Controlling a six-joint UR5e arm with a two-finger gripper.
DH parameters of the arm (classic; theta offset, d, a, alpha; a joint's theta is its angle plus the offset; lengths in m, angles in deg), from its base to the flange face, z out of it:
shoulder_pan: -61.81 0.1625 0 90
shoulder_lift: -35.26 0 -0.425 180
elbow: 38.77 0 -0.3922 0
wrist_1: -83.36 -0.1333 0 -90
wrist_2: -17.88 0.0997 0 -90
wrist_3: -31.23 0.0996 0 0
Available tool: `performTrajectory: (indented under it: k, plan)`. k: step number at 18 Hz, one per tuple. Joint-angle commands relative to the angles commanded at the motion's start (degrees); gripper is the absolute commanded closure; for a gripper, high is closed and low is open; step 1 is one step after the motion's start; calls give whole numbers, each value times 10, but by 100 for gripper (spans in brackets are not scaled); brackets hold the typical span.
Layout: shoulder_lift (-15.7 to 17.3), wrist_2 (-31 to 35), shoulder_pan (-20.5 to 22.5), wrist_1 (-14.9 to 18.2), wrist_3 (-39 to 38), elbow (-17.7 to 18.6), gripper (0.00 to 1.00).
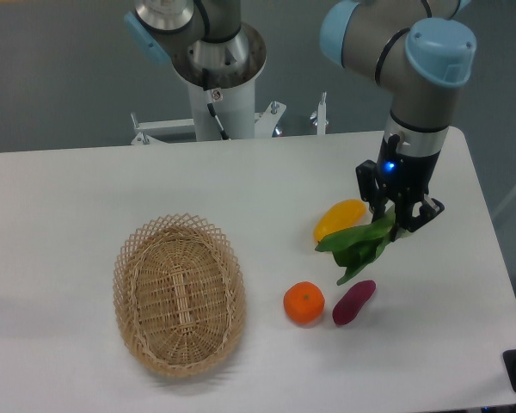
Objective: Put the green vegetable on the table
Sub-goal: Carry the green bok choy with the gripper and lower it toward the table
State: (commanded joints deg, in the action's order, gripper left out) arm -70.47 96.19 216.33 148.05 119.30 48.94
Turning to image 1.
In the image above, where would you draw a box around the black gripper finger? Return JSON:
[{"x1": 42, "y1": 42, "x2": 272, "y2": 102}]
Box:
[
  {"x1": 390, "y1": 194, "x2": 445, "y2": 242},
  {"x1": 356, "y1": 160, "x2": 388, "y2": 217}
]

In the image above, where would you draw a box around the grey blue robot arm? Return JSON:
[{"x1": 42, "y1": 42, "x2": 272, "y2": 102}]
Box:
[{"x1": 124, "y1": 1, "x2": 476, "y2": 237}]

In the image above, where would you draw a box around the orange tangerine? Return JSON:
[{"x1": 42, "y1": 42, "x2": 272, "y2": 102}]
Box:
[{"x1": 283, "y1": 281, "x2": 325, "y2": 325}]

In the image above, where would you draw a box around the purple sweet potato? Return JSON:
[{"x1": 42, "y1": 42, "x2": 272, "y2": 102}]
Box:
[{"x1": 332, "y1": 280, "x2": 377, "y2": 326}]

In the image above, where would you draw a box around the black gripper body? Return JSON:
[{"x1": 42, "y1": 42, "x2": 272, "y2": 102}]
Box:
[{"x1": 375, "y1": 135, "x2": 440, "y2": 201}]

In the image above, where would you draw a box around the black cable on pedestal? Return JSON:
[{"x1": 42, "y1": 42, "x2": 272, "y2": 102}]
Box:
[{"x1": 201, "y1": 67, "x2": 231, "y2": 141}]

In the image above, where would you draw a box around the woven wicker basket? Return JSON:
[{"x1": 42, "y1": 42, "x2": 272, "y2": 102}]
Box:
[{"x1": 113, "y1": 213, "x2": 247, "y2": 379}]

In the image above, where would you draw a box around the green leafy vegetable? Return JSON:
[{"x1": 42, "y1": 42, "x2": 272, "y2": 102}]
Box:
[{"x1": 315, "y1": 206, "x2": 396, "y2": 286}]

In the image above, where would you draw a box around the yellow bell pepper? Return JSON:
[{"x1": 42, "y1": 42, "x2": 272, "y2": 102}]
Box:
[{"x1": 313, "y1": 199, "x2": 366, "y2": 243}]

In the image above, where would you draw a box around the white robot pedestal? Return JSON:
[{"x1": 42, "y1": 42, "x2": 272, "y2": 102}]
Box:
[{"x1": 130, "y1": 64, "x2": 330, "y2": 146}]

